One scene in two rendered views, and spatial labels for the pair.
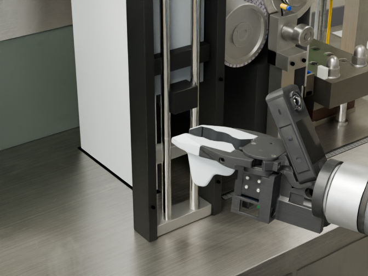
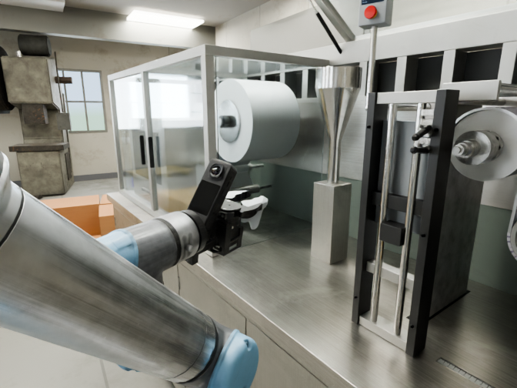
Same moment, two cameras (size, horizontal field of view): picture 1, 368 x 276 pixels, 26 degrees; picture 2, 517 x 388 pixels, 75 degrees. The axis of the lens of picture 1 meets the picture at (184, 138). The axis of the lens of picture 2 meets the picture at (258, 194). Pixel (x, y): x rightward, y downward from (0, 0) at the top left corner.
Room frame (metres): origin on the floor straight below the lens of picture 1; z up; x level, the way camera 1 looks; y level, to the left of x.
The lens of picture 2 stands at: (0.91, -0.68, 1.40)
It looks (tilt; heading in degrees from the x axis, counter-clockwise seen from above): 14 degrees down; 90
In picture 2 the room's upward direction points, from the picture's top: straight up
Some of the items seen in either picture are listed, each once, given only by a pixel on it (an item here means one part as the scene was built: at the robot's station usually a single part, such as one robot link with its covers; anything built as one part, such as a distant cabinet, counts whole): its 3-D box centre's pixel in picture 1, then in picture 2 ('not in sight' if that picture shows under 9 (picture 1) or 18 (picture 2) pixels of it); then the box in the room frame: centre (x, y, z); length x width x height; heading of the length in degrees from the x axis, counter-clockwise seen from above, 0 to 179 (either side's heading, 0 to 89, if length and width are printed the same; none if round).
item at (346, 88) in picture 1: (292, 59); not in sight; (1.74, -0.26, 1.00); 0.40 x 0.16 x 0.06; 36
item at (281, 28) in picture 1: (285, 90); not in sight; (1.45, -0.20, 1.05); 0.06 x 0.05 x 0.31; 36
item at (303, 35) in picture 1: (303, 35); not in sight; (1.42, -0.22, 1.18); 0.04 x 0.02 x 0.04; 126
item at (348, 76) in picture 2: not in sight; (338, 78); (1.16, 0.44, 1.50); 0.14 x 0.14 x 0.06
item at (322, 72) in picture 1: (322, 72); not in sight; (1.56, -0.30, 1.04); 0.02 x 0.01 x 0.02; 36
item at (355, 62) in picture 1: (359, 54); not in sight; (1.64, -0.39, 1.05); 0.04 x 0.04 x 0.04
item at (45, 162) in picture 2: not in sight; (35, 115); (-2.83, 5.19, 1.31); 1.35 x 1.23 x 2.63; 122
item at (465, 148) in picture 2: not in sight; (463, 148); (1.29, -0.05, 1.33); 0.06 x 0.03 x 0.03; 36
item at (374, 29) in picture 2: not in sight; (371, 68); (1.21, 0.26, 1.51); 0.02 x 0.02 x 0.20
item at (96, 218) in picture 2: not in sight; (101, 227); (-0.69, 2.61, 0.24); 1.35 x 0.92 x 0.49; 25
